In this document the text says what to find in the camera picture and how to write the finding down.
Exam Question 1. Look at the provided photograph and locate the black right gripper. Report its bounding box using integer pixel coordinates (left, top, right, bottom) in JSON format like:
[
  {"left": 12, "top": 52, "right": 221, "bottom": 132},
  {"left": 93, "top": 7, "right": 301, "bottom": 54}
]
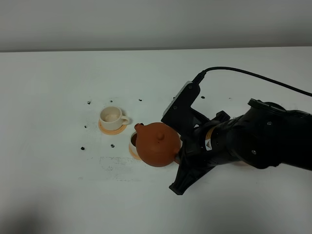
[{"left": 169, "top": 111, "right": 231, "bottom": 195}]

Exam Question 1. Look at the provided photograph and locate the brown clay teapot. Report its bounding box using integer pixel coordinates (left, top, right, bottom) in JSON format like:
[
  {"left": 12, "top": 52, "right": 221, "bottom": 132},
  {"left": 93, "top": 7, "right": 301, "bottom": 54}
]
[{"left": 135, "top": 122, "right": 181, "bottom": 167}]

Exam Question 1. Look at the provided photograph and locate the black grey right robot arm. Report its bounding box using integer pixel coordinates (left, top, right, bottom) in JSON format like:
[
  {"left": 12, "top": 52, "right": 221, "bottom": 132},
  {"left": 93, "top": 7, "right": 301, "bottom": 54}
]
[{"left": 162, "top": 99, "right": 312, "bottom": 195}]

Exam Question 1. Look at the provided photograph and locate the beige teapot saucer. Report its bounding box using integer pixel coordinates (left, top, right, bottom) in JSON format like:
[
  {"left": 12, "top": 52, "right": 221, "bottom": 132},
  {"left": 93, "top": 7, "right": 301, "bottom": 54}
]
[{"left": 233, "top": 161, "right": 249, "bottom": 167}]

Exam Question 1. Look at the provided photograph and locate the orange coaster near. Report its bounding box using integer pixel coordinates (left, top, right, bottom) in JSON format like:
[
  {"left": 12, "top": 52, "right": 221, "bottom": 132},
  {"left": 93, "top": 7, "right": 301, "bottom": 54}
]
[{"left": 129, "top": 144, "right": 141, "bottom": 160}]

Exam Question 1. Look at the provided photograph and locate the orange coaster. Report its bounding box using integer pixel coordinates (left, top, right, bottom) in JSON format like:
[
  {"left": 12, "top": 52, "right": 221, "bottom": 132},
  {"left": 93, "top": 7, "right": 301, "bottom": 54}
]
[
  {"left": 129, "top": 144, "right": 141, "bottom": 160},
  {"left": 98, "top": 120, "right": 127, "bottom": 136}
]

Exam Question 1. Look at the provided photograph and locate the white teacup near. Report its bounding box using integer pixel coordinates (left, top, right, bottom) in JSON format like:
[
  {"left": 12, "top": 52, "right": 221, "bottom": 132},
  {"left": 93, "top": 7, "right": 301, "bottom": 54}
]
[{"left": 129, "top": 132, "right": 137, "bottom": 148}]

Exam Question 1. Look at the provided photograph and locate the white teacup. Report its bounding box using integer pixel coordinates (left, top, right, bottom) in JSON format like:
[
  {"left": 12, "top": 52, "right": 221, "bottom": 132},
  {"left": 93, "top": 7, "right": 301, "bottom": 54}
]
[
  {"left": 129, "top": 132, "right": 137, "bottom": 148},
  {"left": 99, "top": 106, "right": 130, "bottom": 131}
]

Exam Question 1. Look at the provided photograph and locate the orange coaster far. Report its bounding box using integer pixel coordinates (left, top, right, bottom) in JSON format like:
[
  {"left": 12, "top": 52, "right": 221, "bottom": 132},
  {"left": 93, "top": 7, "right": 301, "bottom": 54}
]
[{"left": 98, "top": 120, "right": 127, "bottom": 136}]

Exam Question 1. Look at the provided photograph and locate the white teacup far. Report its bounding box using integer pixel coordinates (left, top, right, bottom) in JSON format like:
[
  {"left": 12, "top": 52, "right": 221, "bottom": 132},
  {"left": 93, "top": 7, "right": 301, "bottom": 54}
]
[{"left": 99, "top": 106, "right": 130, "bottom": 131}]

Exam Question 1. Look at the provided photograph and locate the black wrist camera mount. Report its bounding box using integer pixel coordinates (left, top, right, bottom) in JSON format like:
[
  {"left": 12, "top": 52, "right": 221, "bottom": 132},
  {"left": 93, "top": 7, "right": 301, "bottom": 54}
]
[{"left": 161, "top": 81, "right": 209, "bottom": 141}]

